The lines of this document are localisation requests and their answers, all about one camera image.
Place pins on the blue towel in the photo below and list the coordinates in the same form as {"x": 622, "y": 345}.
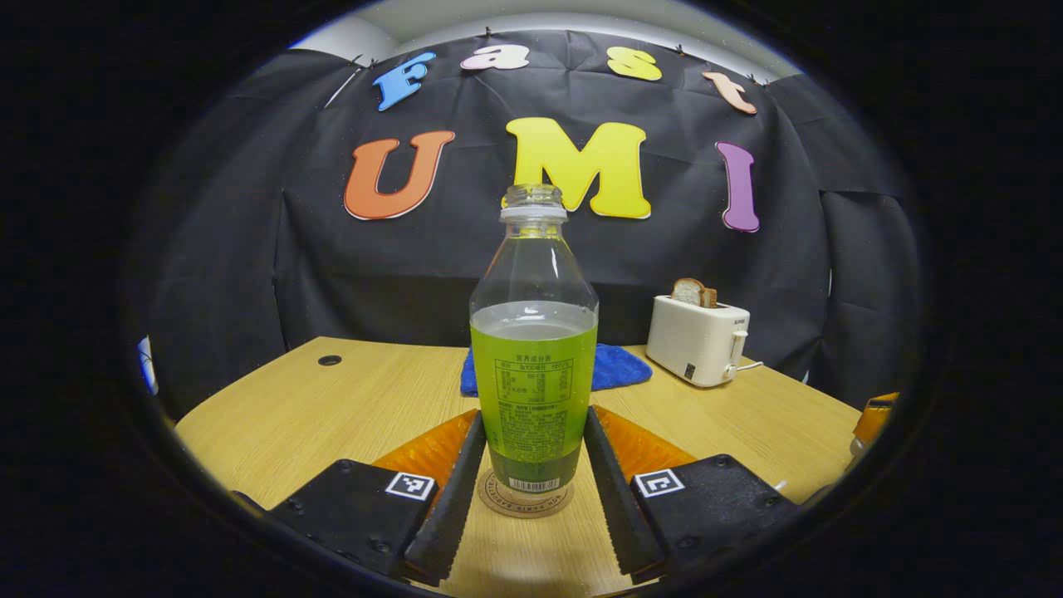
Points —
{"x": 619, "y": 367}

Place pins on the round brown coaster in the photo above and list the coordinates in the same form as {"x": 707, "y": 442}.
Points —
{"x": 498, "y": 502}

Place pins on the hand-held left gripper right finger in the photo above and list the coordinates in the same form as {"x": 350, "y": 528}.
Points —
{"x": 619, "y": 507}

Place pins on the black backdrop cloth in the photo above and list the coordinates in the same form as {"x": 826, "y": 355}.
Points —
{"x": 374, "y": 274}

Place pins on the computer monitor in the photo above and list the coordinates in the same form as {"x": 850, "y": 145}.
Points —
{"x": 148, "y": 365}

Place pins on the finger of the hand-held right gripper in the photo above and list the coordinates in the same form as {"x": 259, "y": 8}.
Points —
{"x": 876, "y": 415}

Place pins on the bread slice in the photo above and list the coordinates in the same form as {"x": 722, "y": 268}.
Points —
{"x": 691, "y": 292}

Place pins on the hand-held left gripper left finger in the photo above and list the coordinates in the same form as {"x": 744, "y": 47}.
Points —
{"x": 453, "y": 507}

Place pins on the clear water bottle green label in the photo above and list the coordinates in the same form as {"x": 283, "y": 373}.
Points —
{"x": 533, "y": 374}

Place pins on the white toaster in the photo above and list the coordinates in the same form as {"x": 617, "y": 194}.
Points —
{"x": 693, "y": 340}

